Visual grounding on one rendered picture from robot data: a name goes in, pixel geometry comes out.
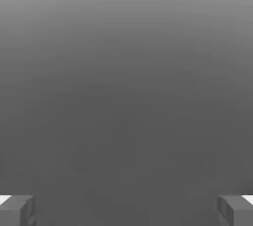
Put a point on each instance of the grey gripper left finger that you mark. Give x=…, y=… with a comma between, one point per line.
x=13, y=211

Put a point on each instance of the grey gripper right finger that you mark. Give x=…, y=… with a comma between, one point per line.
x=237, y=211

